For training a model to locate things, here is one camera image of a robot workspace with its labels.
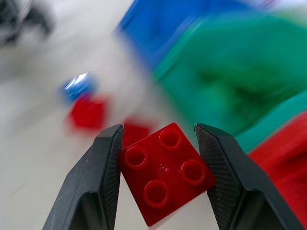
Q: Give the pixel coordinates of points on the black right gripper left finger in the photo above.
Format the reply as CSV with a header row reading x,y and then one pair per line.
x,y
88,182

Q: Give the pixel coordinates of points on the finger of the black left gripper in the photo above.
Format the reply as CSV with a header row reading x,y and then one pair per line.
x,y
21,19

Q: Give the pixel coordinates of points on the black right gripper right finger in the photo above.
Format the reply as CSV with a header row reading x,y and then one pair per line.
x,y
230,177

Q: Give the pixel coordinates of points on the red four-stud toy block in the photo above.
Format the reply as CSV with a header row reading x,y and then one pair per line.
x,y
168,172

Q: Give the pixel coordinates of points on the red plastic bin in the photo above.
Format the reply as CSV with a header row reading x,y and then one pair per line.
x,y
285,165

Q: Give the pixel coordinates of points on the blue toy block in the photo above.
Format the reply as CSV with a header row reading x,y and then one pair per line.
x,y
78,87

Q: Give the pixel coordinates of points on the green plastic bin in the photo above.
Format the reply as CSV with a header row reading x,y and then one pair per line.
x,y
230,72

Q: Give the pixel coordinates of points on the blue plastic bin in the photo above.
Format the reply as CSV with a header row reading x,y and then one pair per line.
x,y
163,26

